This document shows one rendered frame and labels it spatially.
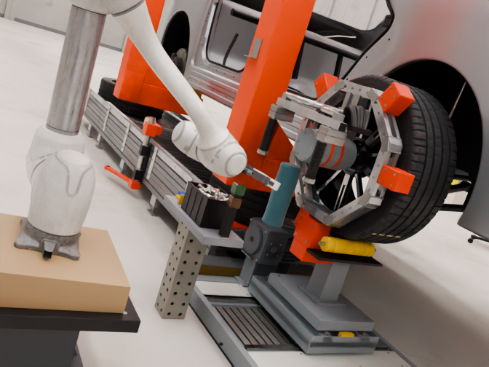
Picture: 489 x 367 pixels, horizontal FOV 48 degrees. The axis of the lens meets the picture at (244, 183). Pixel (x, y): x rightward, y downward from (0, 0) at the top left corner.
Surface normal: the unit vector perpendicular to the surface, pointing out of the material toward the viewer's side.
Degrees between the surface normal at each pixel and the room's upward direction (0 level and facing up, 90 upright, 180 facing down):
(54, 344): 90
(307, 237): 90
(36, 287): 90
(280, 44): 90
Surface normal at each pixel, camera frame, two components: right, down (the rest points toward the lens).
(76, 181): 0.58, 0.08
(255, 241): -0.84, -0.15
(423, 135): 0.54, -0.18
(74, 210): 0.61, 0.39
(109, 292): 0.42, 0.32
